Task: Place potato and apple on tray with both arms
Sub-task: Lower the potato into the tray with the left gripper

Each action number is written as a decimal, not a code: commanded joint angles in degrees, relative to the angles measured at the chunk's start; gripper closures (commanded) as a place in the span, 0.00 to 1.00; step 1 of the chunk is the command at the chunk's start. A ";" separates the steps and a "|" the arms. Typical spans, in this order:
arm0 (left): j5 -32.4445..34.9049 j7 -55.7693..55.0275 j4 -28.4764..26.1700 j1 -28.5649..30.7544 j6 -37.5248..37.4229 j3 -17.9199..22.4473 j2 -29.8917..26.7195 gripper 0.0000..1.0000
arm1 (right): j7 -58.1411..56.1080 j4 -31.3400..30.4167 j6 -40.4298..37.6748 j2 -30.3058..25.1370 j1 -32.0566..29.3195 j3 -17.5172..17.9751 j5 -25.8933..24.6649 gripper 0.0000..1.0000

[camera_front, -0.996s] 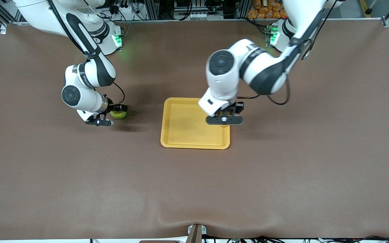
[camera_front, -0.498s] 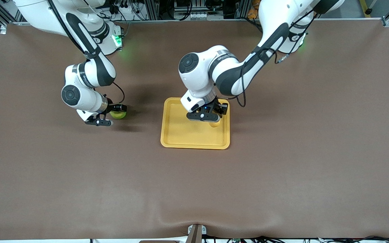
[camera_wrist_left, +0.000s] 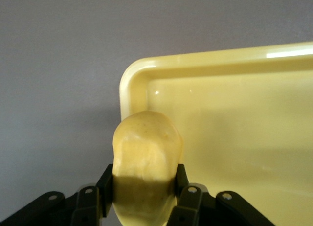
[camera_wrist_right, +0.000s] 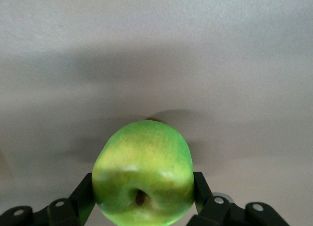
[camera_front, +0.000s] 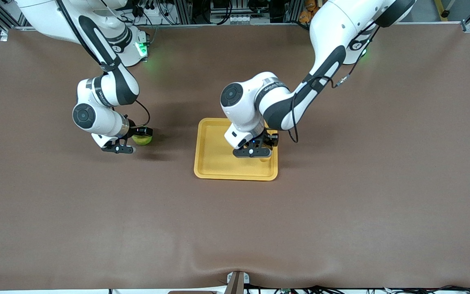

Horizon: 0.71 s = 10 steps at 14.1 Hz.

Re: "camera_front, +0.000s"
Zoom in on yellow plastic tray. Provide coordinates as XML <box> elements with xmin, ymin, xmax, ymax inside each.
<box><xmin>194</xmin><ymin>118</ymin><xmax>279</xmax><ymax>181</ymax></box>

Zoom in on brown table cover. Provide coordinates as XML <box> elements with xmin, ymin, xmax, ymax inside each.
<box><xmin>0</xmin><ymin>24</ymin><xmax>470</xmax><ymax>291</ymax></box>

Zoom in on small white power strip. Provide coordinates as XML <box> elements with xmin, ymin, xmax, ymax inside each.
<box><xmin>218</xmin><ymin>14</ymin><xmax>257</xmax><ymax>25</ymax></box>

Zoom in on white power strip black plugs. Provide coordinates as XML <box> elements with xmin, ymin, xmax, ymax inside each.
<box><xmin>133</xmin><ymin>2</ymin><xmax>170</xmax><ymax>19</ymax></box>

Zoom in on pile of orange toy foods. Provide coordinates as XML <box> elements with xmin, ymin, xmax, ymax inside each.
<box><xmin>299</xmin><ymin>0</ymin><xmax>319</xmax><ymax>24</ymax></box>

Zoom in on metal table clamp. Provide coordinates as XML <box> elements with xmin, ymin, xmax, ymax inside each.
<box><xmin>226</xmin><ymin>271</ymin><xmax>250</xmax><ymax>294</ymax></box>

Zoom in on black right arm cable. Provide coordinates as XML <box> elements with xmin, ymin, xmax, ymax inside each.
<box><xmin>55</xmin><ymin>0</ymin><xmax>151</xmax><ymax>128</ymax></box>

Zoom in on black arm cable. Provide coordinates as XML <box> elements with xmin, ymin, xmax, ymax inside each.
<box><xmin>55</xmin><ymin>0</ymin><xmax>151</xmax><ymax>128</ymax></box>
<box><xmin>289</xmin><ymin>24</ymin><xmax>378</xmax><ymax>143</ymax></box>

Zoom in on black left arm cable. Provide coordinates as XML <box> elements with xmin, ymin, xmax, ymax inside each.
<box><xmin>289</xmin><ymin>24</ymin><xmax>378</xmax><ymax>143</ymax></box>

